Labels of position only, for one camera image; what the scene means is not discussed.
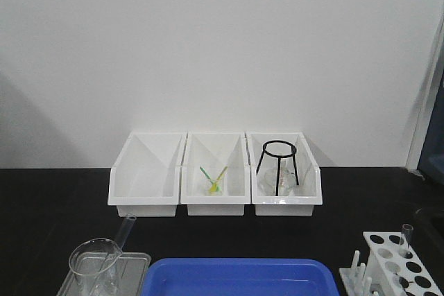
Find test tube in rack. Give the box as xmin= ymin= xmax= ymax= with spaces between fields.
xmin=398 ymin=223 xmax=414 ymax=259

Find grey pegboard drying rack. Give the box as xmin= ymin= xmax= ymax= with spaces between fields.
xmin=418 ymin=79 xmax=444 ymax=185

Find white test tube rack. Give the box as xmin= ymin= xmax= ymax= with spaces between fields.
xmin=339 ymin=232 xmax=443 ymax=295

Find middle white storage bin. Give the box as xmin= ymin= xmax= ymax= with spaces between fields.
xmin=180 ymin=132 xmax=251 ymax=216

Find white storage bin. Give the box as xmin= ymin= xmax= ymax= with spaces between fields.
xmin=108 ymin=132 xmax=187 ymax=217
xmin=246 ymin=132 xmax=323 ymax=216
xmin=180 ymin=132 xmax=251 ymax=216

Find green yellow plastic sticks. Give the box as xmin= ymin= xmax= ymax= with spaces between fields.
xmin=200 ymin=166 xmax=228 ymax=195

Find right white storage bin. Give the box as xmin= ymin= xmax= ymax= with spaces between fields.
xmin=246 ymin=132 xmax=323 ymax=216

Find clear glassware in bin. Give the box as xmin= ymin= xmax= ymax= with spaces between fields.
xmin=259 ymin=159 xmax=297 ymax=196

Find left white storage bin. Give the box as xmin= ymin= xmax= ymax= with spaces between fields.
xmin=108 ymin=132 xmax=187 ymax=217

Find blue plastic tray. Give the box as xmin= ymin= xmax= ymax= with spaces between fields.
xmin=141 ymin=258 xmax=339 ymax=295

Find clear glass beaker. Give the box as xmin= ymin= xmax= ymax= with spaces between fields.
xmin=69 ymin=238 xmax=123 ymax=295

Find black sink basin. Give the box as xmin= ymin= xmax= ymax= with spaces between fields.
xmin=414 ymin=207 xmax=443 ymax=255

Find black wire tripod stand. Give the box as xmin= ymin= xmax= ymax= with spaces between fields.
xmin=256 ymin=139 xmax=300 ymax=187

